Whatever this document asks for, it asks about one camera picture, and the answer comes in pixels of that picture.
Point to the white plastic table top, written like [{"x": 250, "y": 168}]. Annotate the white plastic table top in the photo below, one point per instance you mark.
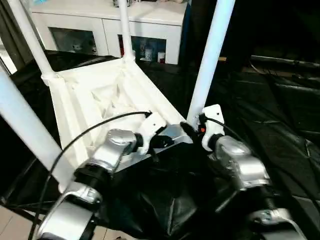
[{"x": 82, "y": 100}]

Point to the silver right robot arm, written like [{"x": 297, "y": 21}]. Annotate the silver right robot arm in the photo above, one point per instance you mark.
[{"x": 240, "y": 165}]

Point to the black plastic mat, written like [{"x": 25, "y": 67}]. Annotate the black plastic mat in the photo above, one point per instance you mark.
[{"x": 262, "y": 120}]

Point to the yellow label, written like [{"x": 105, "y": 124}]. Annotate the yellow label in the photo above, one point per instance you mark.
[{"x": 222, "y": 59}]

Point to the white blue carton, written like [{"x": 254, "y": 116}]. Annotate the white blue carton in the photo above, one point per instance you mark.
[{"x": 148, "y": 54}]

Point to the red box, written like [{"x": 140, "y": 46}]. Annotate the red box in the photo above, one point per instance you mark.
[{"x": 121, "y": 47}]

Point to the large black box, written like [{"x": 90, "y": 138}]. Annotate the large black box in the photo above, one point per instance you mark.
[{"x": 262, "y": 25}]

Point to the black metal table foot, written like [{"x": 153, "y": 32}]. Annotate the black metal table foot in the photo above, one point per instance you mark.
[{"x": 17, "y": 207}]

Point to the white glass-door cabinet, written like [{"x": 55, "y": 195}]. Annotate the white glass-door cabinet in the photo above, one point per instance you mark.
[{"x": 75, "y": 17}]

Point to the grey-brown curtain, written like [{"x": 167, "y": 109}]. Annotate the grey-brown curtain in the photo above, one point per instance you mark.
[{"x": 10, "y": 37}]

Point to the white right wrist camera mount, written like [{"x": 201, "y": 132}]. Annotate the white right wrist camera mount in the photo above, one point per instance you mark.
[{"x": 212, "y": 120}]

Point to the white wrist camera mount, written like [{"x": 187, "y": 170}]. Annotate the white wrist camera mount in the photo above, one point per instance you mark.
[
  {"x": 212, "y": 120},
  {"x": 152, "y": 125}
]

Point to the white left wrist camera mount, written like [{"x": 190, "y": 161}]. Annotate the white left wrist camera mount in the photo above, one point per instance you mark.
[{"x": 152, "y": 125}]

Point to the dark horizontal metal rail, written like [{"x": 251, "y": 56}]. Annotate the dark horizontal metal rail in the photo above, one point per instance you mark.
[{"x": 287, "y": 62}]

